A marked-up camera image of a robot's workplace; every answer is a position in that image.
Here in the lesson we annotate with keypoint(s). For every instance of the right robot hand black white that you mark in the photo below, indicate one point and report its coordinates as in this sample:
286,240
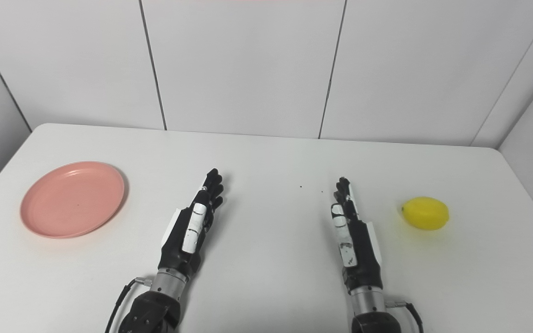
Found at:
356,245

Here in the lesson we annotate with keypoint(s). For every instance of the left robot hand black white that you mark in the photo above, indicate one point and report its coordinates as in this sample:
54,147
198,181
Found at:
188,231

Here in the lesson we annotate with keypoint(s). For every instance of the yellow lemon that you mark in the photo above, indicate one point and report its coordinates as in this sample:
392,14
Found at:
425,213

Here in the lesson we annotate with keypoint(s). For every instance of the pink round plate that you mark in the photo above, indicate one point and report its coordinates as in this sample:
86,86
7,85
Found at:
72,199

